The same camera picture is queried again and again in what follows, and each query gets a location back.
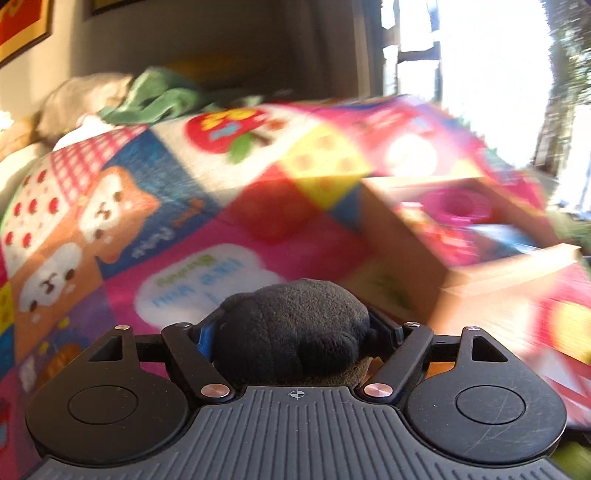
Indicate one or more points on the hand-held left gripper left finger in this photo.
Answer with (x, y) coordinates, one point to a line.
(206, 340)

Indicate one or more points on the brown cardboard box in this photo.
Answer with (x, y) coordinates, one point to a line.
(415, 272)

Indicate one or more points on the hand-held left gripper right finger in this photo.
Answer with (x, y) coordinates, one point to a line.
(384, 333)

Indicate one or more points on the black plush toy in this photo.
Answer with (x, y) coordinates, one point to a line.
(291, 332)

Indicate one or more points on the dark framed wall picture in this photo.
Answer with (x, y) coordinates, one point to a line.
(115, 5)

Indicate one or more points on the black window frame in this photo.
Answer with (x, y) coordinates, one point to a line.
(411, 46)

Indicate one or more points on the colourful printed blanket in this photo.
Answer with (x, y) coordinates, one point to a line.
(161, 207)

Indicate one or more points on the pink cupcake toy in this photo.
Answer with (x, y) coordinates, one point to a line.
(450, 205)

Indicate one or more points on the green cloth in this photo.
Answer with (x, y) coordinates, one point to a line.
(166, 97)

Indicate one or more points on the beige pillow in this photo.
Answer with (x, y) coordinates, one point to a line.
(78, 99)

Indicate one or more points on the framed red wall picture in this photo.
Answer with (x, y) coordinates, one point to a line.
(21, 25)

